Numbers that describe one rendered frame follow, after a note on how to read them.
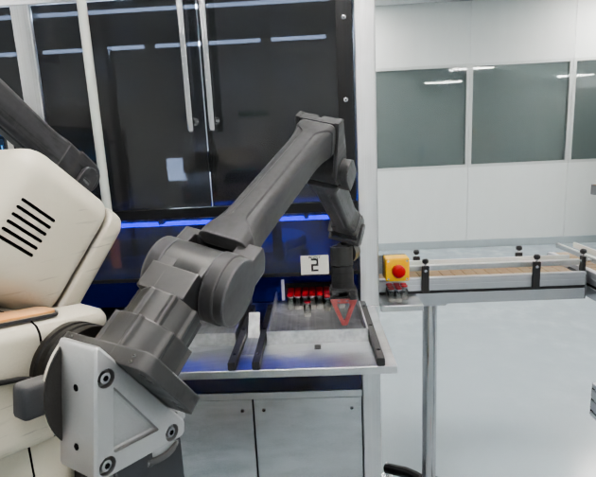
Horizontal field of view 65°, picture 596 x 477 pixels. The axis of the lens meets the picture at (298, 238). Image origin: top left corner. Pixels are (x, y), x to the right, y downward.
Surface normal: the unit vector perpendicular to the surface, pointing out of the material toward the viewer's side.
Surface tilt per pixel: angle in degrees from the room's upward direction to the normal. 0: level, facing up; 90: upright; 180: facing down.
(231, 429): 90
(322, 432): 90
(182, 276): 40
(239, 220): 30
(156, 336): 60
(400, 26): 90
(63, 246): 90
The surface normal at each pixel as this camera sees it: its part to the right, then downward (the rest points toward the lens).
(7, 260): 0.86, 0.06
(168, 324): 0.55, -0.30
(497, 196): -0.03, 0.19
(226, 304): 0.92, 0.25
